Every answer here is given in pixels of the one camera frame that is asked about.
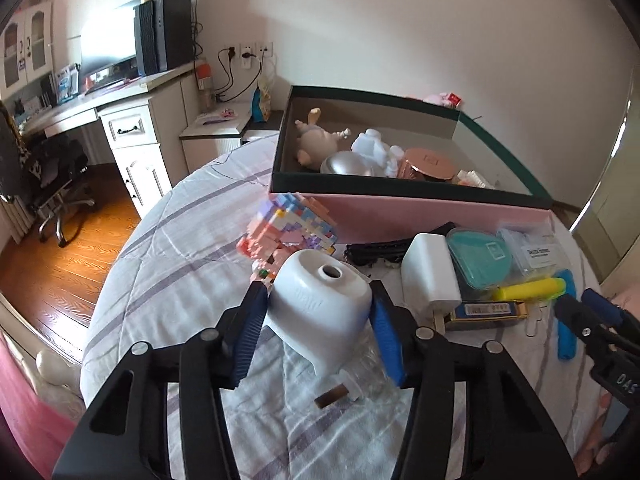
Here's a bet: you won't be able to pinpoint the blue highlighter marker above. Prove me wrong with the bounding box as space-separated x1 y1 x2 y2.
552 268 580 362

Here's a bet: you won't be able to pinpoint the yellow highlighter marker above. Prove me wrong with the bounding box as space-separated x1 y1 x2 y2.
490 278 566 302

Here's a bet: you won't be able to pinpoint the blue pencil lead box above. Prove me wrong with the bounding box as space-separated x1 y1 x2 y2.
445 301 528 330

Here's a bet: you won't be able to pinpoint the small glass bottle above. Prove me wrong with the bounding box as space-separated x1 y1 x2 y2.
314 326 394 410

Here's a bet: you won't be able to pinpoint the clear dental floss box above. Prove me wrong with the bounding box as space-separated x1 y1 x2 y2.
497 224 570 283

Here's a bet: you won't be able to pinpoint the white power adapter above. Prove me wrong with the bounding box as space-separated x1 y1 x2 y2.
400 233 462 320

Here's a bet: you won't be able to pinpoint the teal round case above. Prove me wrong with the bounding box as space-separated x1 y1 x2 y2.
446 228 513 292

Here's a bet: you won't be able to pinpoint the black hair claw clip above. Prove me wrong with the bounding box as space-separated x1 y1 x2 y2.
343 236 447 266

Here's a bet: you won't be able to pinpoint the pink block cat figure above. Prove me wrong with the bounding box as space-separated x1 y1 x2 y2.
452 169 495 190

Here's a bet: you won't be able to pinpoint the colourful block figure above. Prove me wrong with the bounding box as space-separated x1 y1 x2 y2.
236 193 337 285

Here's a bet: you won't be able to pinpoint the rose gold metal tin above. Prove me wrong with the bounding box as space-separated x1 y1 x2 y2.
397 148 458 182

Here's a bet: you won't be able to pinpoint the baby doll figurine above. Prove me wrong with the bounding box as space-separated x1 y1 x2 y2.
294 107 352 170

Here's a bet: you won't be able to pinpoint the person right hand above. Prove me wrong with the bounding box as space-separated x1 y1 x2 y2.
574 393 612 476

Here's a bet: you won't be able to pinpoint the pink bed sheet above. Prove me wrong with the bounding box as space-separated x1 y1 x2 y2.
1 338 76 479

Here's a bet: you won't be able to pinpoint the striped white quilt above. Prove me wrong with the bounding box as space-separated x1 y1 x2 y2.
54 138 601 479

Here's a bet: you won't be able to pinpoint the pink storage box dark rim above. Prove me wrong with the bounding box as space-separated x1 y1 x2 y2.
270 86 552 243

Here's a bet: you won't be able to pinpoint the black office chair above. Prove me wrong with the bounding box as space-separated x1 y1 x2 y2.
1 107 96 248

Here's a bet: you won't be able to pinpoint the low white bedside table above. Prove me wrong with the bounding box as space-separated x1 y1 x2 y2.
179 102 283 174

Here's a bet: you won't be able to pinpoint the white computer desk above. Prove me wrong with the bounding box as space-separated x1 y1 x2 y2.
22 63 200 217

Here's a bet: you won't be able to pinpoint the pink plush in crate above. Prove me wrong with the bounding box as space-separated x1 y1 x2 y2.
423 92 462 110

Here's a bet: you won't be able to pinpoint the computer monitor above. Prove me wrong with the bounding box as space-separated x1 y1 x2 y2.
80 3 137 90

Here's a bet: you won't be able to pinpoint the black computer tower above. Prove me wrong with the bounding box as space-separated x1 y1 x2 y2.
134 0 194 76

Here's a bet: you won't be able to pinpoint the white glass door cabinet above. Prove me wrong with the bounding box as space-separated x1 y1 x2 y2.
1 1 53 100

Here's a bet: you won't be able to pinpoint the wall power sockets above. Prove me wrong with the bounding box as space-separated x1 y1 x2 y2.
240 41 273 70

